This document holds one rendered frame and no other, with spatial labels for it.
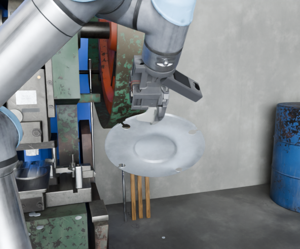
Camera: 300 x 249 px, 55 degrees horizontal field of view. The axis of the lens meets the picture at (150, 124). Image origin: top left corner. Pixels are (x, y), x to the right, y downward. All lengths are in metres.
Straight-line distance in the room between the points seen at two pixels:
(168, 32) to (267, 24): 2.62
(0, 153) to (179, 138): 0.44
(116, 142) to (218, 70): 2.07
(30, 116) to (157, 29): 0.78
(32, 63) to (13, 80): 0.04
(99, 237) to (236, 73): 2.15
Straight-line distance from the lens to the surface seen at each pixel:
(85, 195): 1.21
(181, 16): 0.49
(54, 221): 1.14
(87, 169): 1.30
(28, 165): 1.30
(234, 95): 2.88
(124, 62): 0.89
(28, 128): 1.16
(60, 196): 1.20
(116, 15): 0.50
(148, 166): 0.90
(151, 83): 0.62
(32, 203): 1.18
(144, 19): 0.51
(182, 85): 0.62
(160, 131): 0.77
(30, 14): 0.42
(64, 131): 1.45
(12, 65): 0.44
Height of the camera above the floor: 1.16
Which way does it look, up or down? 10 degrees down
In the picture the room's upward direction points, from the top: straight up
